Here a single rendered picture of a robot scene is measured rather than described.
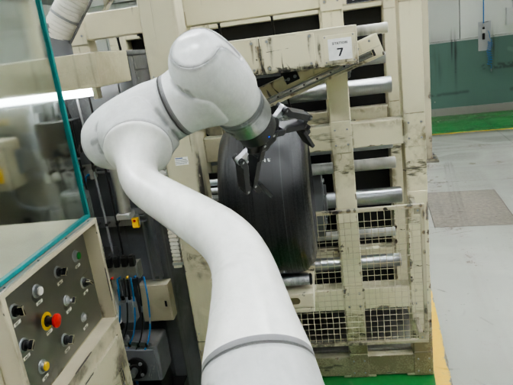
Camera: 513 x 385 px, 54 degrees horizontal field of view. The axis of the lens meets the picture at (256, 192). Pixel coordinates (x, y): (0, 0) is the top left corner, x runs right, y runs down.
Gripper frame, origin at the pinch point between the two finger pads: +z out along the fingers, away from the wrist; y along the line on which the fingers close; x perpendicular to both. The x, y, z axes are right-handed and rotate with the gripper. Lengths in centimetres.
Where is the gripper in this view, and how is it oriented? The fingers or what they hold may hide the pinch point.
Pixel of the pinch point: (286, 166)
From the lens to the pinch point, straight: 105.5
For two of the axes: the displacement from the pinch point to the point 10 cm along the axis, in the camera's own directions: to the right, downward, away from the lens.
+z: 3.7, 3.5, 8.6
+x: 6.7, 5.4, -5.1
